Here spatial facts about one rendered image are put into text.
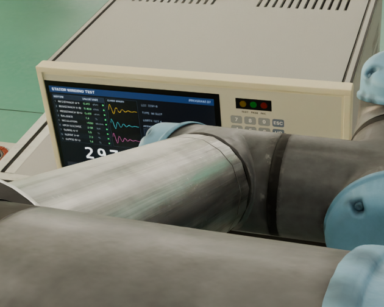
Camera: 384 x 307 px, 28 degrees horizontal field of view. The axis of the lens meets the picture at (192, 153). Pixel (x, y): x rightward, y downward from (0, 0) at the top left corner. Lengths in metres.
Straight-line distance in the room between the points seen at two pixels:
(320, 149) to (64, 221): 0.37
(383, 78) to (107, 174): 0.29
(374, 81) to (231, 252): 0.44
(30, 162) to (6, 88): 2.82
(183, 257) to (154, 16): 1.07
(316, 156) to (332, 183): 0.02
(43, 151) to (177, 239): 1.13
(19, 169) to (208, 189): 0.84
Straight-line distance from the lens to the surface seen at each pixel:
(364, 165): 0.52
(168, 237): 0.16
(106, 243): 0.16
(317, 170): 0.52
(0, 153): 1.97
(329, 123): 0.99
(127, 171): 0.37
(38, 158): 1.27
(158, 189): 0.38
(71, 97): 1.09
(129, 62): 1.07
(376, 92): 0.59
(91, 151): 1.13
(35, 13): 4.97
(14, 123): 3.73
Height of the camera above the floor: 1.78
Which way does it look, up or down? 33 degrees down
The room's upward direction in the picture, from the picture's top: 6 degrees counter-clockwise
